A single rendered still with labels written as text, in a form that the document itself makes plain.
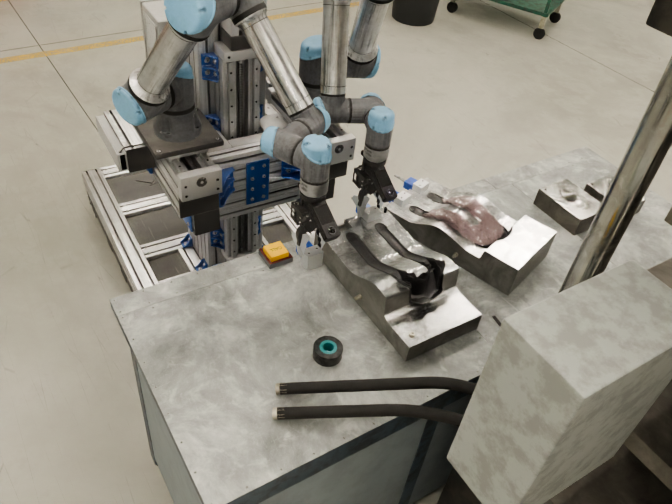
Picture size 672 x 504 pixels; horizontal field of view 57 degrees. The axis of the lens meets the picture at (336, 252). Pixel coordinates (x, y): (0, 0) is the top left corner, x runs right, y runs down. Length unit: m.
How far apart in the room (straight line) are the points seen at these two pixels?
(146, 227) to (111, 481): 1.15
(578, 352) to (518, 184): 1.59
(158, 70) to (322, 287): 0.76
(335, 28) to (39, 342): 1.81
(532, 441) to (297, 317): 0.93
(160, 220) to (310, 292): 1.34
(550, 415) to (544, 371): 0.07
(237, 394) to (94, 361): 1.24
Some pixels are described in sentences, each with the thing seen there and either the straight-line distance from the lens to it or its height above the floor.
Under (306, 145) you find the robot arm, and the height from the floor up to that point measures 1.30.
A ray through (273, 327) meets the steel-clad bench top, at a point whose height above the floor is 0.80.
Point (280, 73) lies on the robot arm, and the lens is 1.68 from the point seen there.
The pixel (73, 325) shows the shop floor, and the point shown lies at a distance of 2.93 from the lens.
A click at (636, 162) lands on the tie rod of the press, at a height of 1.59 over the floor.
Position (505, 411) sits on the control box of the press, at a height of 1.32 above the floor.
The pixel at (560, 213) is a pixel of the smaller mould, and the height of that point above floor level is 0.84.
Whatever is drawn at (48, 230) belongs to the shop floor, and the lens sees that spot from 3.42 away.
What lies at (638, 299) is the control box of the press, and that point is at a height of 1.47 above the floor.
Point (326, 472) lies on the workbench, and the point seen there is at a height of 0.65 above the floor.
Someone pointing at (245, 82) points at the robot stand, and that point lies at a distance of 2.21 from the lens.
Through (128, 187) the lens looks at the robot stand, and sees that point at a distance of 3.27.
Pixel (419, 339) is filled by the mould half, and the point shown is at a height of 0.86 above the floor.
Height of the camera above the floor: 2.13
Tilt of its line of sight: 42 degrees down
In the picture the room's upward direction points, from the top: 7 degrees clockwise
